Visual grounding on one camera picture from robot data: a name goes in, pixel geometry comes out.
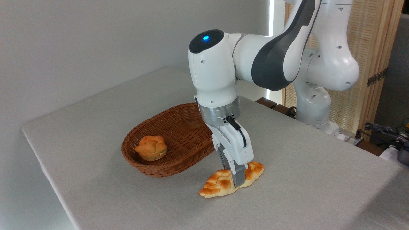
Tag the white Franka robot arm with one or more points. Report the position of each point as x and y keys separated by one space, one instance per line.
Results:
x=217 y=76

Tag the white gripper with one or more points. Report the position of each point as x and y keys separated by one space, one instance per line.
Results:
x=235 y=143

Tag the brown wicker oval basket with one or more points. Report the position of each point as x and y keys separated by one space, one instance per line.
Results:
x=179 y=140

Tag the round golden bread roll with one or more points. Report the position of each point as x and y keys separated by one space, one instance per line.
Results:
x=151 y=147

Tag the grey tablecloth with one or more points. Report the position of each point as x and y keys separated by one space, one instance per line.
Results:
x=287 y=191

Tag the long braided bread loaf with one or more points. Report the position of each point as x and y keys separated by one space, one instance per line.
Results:
x=219 y=183

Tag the dark brown wooden board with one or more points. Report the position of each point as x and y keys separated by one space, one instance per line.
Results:
x=266 y=102

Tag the black metal screen hinge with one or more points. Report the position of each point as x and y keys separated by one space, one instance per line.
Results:
x=377 y=77

